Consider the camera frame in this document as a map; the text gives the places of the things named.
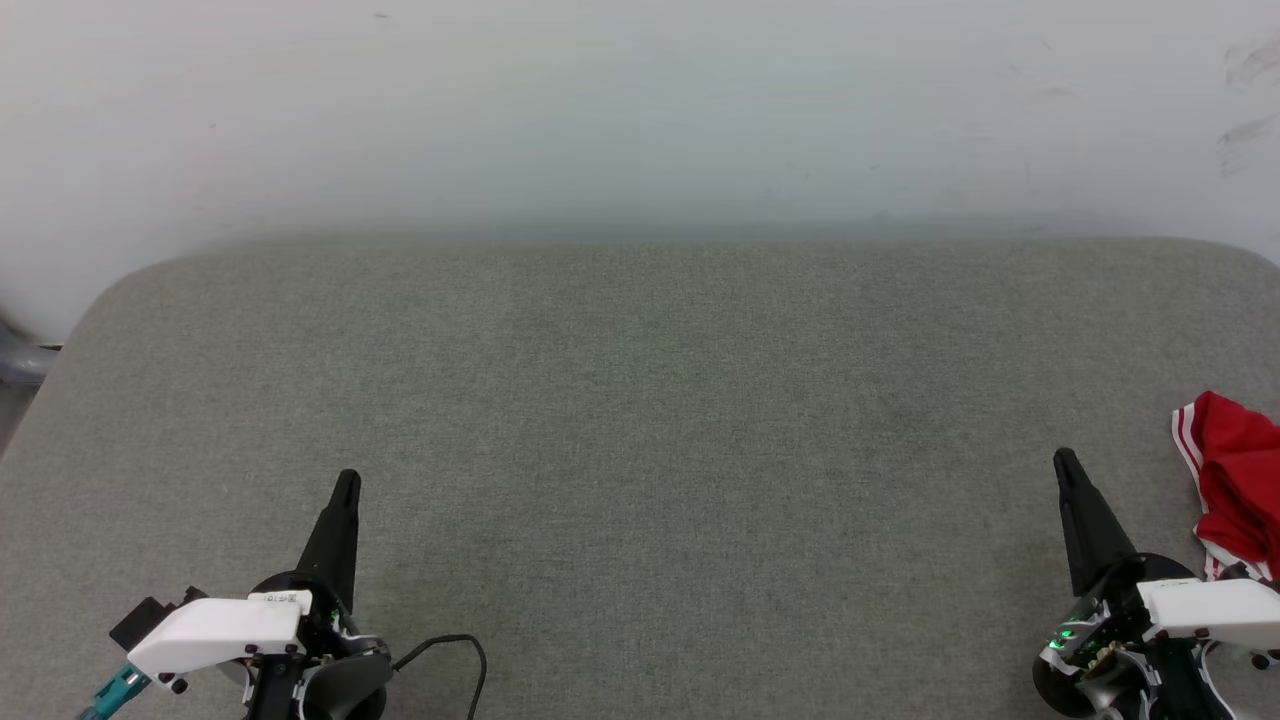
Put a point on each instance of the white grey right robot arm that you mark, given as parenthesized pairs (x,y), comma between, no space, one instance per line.
(1110,695)

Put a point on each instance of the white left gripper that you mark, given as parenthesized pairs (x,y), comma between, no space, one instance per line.
(220,630)

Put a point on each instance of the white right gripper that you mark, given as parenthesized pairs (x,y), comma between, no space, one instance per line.
(1210,608)

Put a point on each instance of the red white-trimmed sports jersey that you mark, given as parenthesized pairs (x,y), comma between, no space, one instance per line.
(1240,470)

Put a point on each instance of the teal left camera connector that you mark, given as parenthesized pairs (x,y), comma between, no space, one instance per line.
(112,692)

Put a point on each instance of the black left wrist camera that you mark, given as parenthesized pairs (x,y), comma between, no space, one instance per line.
(145,618)

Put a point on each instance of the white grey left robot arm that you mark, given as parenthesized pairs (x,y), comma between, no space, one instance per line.
(335,685)

